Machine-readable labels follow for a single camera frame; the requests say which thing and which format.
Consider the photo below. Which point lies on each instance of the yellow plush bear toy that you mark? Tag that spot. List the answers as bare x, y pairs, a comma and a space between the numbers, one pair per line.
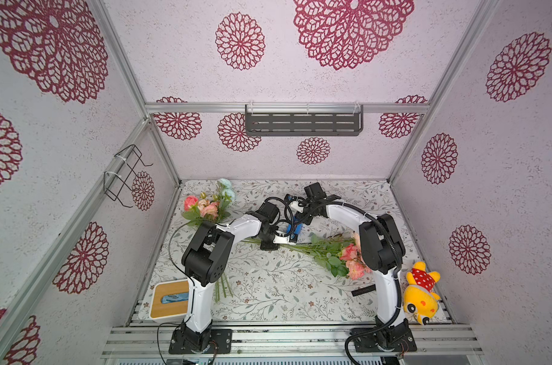
420, 299

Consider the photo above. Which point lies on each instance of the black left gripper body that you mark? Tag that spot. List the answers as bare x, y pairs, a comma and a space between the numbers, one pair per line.
268, 241

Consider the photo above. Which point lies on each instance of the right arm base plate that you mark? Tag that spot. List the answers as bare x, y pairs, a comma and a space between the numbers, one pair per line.
398, 338

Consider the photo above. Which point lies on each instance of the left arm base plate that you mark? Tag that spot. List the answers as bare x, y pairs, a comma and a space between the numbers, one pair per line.
211, 341

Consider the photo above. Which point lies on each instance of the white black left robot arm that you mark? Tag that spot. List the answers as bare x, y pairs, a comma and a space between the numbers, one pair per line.
206, 258

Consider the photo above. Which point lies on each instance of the pink rose bouquet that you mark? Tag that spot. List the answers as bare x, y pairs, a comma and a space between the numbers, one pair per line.
340, 254

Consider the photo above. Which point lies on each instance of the black wire wall rack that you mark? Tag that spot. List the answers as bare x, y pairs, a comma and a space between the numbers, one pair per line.
130, 185

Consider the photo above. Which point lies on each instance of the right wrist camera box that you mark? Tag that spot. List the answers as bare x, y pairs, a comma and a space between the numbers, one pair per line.
312, 192

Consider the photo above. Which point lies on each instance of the grey wall shelf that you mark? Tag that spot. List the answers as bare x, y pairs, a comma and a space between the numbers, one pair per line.
303, 121

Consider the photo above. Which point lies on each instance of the black round knob tool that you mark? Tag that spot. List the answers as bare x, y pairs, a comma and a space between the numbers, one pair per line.
364, 290

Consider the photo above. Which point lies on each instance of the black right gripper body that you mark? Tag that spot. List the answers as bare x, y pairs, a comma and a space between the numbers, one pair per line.
304, 217

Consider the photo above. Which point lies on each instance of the mixed pastel flower bouquet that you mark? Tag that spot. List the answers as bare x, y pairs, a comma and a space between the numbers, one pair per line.
212, 208

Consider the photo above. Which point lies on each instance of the wooden lid tissue box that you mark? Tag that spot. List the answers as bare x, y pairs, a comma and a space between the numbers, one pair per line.
170, 301

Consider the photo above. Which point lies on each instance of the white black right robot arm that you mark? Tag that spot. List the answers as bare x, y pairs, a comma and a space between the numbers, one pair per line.
382, 249

